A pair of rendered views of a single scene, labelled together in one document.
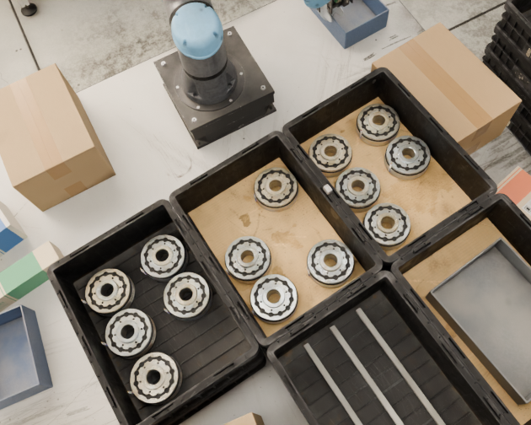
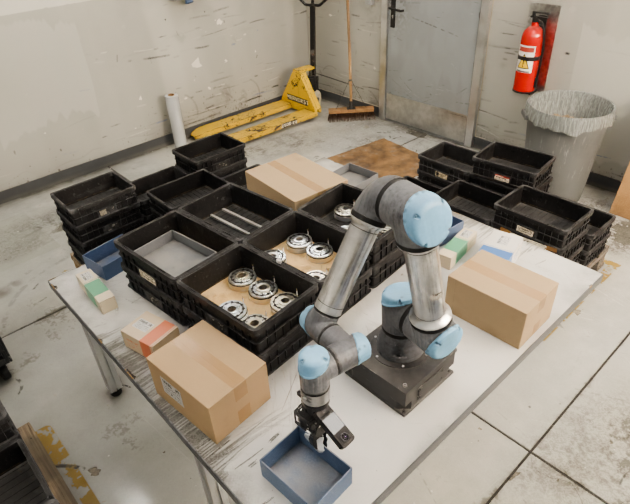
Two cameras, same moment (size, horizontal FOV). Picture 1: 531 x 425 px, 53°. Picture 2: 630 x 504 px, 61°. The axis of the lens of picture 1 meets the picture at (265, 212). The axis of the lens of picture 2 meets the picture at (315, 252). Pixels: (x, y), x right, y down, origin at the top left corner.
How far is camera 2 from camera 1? 2.02 m
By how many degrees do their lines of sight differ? 76
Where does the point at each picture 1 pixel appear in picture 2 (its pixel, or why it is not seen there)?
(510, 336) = (174, 256)
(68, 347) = not seen: hidden behind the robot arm
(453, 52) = (197, 383)
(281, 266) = (300, 258)
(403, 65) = (239, 365)
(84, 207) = not seen: hidden behind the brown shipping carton
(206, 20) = (393, 293)
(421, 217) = (221, 291)
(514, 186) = (157, 335)
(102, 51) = not seen: outside the picture
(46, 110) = (501, 286)
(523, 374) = (170, 247)
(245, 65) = (377, 364)
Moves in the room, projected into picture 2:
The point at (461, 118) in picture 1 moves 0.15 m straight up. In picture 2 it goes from (193, 337) to (185, 301)
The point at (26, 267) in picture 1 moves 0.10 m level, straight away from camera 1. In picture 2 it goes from (453, 246) to (478, 249)
